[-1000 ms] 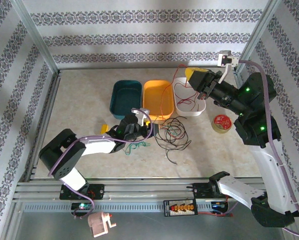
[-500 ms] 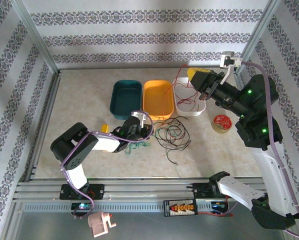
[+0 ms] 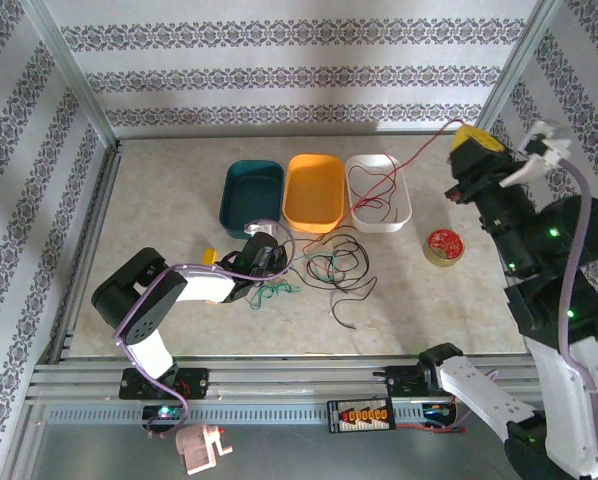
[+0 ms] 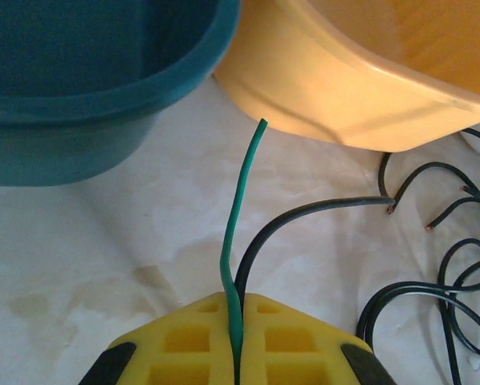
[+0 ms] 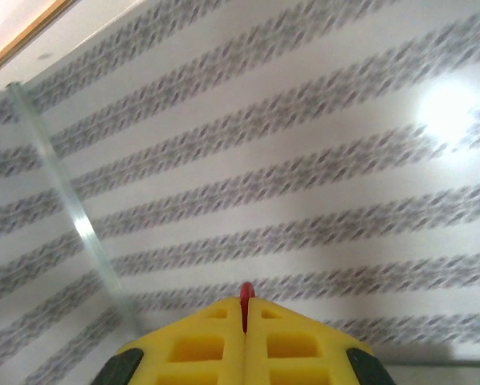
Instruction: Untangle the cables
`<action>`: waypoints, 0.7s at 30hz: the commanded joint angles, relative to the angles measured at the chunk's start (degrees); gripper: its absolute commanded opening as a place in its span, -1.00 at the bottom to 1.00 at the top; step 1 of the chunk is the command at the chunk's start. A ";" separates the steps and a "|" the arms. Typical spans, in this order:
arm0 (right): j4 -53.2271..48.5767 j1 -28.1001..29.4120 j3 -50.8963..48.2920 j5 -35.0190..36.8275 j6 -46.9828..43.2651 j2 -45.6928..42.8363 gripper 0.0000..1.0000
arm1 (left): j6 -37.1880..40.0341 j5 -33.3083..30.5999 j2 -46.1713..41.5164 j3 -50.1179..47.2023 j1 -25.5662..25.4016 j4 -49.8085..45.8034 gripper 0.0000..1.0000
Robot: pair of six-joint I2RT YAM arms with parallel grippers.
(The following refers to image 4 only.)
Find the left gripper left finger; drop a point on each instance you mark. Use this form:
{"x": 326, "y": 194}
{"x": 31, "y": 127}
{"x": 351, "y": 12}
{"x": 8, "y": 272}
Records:
{"x": 176, "y": 345}

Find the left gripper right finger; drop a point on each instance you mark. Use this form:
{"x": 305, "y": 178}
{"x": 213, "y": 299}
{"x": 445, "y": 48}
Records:
{"x": 304, "y": 349}

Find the teal plastic bin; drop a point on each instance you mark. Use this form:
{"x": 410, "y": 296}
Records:
{"x": 63, "y": 132}

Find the orange plastic bin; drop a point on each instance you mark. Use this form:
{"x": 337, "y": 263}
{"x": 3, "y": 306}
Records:
{"x": 344, "y": 80}

